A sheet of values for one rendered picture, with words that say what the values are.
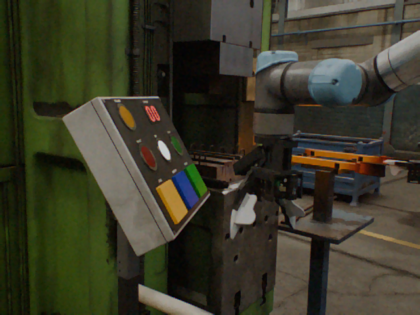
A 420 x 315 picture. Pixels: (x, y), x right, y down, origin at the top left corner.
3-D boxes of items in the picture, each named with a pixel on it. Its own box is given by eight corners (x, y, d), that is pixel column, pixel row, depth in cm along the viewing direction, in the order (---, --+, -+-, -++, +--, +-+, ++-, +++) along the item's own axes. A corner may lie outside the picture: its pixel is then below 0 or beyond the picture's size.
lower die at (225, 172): (247, 178, 150) (249, 154, 149) (216, 186, 135) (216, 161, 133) (161, 163, 175) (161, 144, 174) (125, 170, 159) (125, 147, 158)
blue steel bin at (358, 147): (381, 194, 531) (386, 137, 520) (357, 206, 471) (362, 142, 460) (294, 180, 607) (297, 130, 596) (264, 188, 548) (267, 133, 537)
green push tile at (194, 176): (208, 189, 102) (193, 162, 102) (201, 197, 95) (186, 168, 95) (201, 193, 103) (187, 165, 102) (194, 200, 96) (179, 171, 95)
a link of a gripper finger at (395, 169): (380, 174, 168) (405, 177, 163) (381, 159, 167) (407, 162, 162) (382, 173, 171) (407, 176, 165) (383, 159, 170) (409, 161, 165)
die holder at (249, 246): (275, 286, 166) (281, 174, 159) (221, 328, 135) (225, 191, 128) (168, 251, 198) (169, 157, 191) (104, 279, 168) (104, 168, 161)
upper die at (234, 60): (252, 77, 145) (253, 48, 143) (219, 74, 129) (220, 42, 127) (161, 77, 169) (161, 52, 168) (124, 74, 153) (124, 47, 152)
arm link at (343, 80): (378, 60, 70) (323, 63, 78) (336, 55, 63) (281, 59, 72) (374, 108, 71) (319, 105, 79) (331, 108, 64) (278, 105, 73)
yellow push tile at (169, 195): (188, 211, 83) (170, 178, 83) (178, 223, 75) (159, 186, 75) (180, 215, 84) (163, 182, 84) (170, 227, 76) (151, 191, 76)
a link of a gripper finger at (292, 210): (308, 236, 83) (289, 202, 80) (288, 228, 88) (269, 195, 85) (318, 226, 84) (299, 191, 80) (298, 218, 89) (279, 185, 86)
